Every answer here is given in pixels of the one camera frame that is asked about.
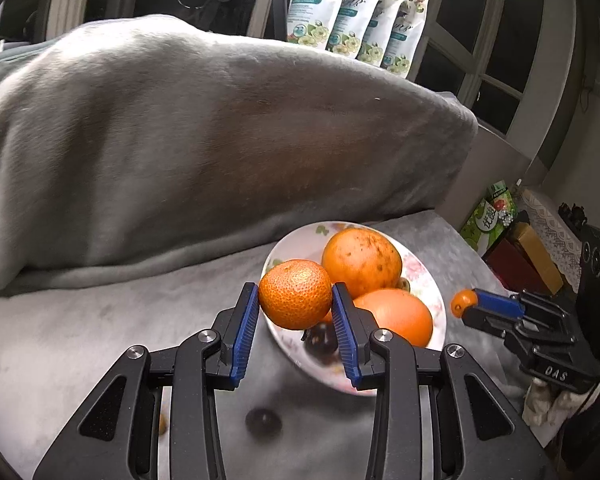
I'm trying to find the person's right hand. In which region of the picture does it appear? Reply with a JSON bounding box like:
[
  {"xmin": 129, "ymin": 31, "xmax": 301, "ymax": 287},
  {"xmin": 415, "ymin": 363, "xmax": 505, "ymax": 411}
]
[{"xmin": 522, "ymin": 377, "xmax": 600, "ymax": 430}]

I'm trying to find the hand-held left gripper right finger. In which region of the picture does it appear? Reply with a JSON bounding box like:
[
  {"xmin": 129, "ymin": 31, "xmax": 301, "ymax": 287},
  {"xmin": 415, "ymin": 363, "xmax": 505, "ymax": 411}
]
[{"xmin": 330, "ymin": 282, "xmax": 551, "ymax": 480}]

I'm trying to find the small orange kumquat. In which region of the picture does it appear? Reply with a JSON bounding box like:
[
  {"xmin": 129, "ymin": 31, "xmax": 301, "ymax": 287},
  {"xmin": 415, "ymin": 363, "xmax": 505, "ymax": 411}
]
[{"xmin": 450, "ymin": 290, "xmax": 480, "ymax": 319}]

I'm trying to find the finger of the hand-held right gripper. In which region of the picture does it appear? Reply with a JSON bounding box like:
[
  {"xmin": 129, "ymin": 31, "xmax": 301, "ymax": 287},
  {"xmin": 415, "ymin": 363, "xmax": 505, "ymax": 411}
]
[
  {"xmin": 472, "ymin": 288, "xmax": 527, "ymax": 319},
  {"xmin": 461, "ymin": 306, "xmax": 520, "ymax": 342}
]

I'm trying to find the bumpy orange tangerine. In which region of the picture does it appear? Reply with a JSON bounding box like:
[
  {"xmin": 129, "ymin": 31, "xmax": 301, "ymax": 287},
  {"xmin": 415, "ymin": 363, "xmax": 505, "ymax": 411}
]
[{"xmin": 258, "ymin": 258, "xmax": 333, "ymax": 331}]

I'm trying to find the speckled large orange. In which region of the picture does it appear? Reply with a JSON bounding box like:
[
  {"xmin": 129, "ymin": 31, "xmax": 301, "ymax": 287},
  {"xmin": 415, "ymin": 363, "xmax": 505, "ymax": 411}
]
[{"xmin": 321, "ymin": 227, "xmax": 403, "ymax": 299}]

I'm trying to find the grey window frame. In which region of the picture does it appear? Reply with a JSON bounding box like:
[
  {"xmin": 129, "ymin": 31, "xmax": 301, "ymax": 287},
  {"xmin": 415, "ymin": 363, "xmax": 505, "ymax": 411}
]
[{"xmin": 45, "ymin": 0, "xmax": 588, "ymax": 163}]

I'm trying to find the white lace cloth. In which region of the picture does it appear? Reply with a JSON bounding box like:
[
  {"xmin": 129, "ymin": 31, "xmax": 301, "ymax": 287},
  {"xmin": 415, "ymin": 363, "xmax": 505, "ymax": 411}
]
[{"xmin": 520, "ymin": 187, "xmax": 589, "ymax": 291}]

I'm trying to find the yellow brown box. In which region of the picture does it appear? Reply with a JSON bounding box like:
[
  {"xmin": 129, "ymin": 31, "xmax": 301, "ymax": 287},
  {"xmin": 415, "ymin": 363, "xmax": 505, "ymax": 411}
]
[{"xmin": 510, "ymin": 222, "xmax": 564, "ymax": 296}]

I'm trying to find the white floral plate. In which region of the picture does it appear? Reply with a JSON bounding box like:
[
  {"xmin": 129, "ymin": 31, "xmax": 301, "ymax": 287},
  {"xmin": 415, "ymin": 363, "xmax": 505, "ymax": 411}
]
[{"xmin": 262, "ymin": 220, "xmax": 447, "ymax": 398}]

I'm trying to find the green printed box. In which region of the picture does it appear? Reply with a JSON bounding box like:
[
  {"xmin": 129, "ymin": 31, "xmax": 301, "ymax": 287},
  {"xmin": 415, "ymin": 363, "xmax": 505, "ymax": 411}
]
[{"xmin": 460, "ymin": 182, "xmax": 519, "ymax": 254}]

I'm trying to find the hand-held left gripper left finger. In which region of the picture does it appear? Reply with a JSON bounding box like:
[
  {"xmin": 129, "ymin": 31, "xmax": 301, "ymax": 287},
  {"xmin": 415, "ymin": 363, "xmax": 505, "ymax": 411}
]
[{"xmin": 32, "ymin": 281, "xmax": 261, "ymax": 480}]

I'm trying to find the smooth large orange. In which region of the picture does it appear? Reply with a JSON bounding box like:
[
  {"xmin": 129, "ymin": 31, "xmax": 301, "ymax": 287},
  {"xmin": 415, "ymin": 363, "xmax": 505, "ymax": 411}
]
[{"xmin": 352, "ymin": 288, "xmax": 434, "ymax": 349}]

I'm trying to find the grey fleece blanket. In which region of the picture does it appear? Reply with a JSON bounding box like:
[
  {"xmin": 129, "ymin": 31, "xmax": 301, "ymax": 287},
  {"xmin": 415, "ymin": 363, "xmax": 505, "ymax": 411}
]
[{"xmin": 0, "ymin": 14, "xmax": 479, "ymax": 297}]

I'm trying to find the floral printed pouch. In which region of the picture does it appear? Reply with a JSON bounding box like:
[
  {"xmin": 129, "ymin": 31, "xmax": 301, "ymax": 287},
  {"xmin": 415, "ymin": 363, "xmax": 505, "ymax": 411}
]
[
  {"xmin": 325, "ymin": 0, "xmax": 392, "ymax": 57},
  {"xmin": 380, "ymin": 0, "xmax": 432, "ymax": 79},
  {"xmin": 357, "ymin": 0, "xmax": 414, "ymax": 68},
  {"xmin": 286, "ymin": 0, "xmax": 367, "ymax": 47}
]

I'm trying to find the dark red box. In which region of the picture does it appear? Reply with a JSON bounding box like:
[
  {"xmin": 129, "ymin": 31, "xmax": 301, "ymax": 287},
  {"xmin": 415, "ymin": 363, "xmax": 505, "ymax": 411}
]
[{"xmin": 482, "ymin": 237, "xmax": 539, "ymax": 294}]

